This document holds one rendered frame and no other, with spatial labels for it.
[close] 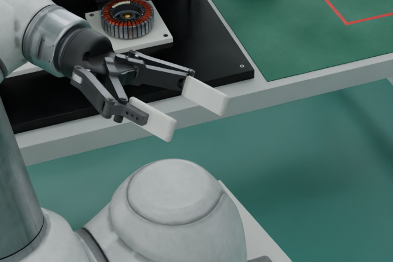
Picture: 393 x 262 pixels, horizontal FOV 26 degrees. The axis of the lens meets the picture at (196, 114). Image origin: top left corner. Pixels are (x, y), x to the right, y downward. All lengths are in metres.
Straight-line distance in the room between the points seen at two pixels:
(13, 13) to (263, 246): 0.49
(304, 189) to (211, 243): 1.60
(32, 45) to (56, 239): 0.35
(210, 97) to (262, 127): 1.58
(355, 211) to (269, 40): 0.83
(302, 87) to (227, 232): 0.80
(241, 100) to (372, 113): 1.19
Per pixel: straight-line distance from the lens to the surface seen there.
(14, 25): 1.20
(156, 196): 0.96
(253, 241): 1.26
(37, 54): 1.19
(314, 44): 1.83
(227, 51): 1.76
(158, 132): 1.06
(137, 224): 0.96
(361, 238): 2.45
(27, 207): 0.90
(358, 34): 1.88
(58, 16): 1.19
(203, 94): 1.17
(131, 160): 2.63
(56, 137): 1.61
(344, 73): 1.78
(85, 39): 1.16
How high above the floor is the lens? 1.83
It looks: 41 degrees down
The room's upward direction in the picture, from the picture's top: straight up
